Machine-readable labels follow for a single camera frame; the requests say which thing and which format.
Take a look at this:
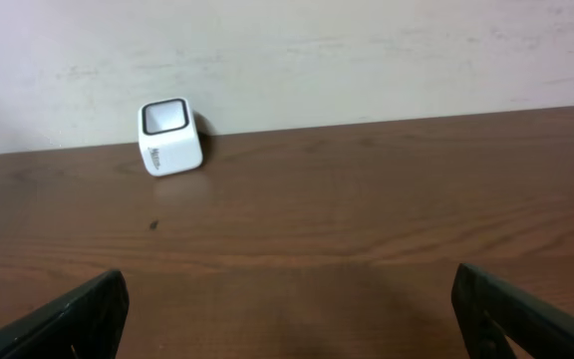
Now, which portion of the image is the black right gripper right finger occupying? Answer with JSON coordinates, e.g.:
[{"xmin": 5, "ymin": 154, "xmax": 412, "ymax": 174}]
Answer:
[{"xmin": 451, "ymin": 263, "xmax": 574, "ymax": 359}]

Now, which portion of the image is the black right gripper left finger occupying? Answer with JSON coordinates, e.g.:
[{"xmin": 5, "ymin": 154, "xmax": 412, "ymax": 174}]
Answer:
[{"xmin": 0, "ymin": 270, "xmax": 130, "ymax": 358}]

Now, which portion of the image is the white barcode scanner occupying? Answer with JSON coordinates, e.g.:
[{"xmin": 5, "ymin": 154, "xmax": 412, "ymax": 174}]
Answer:
[{"xmin": 138, "ymin": 98, "xmax": 203, "ymax": 177}]

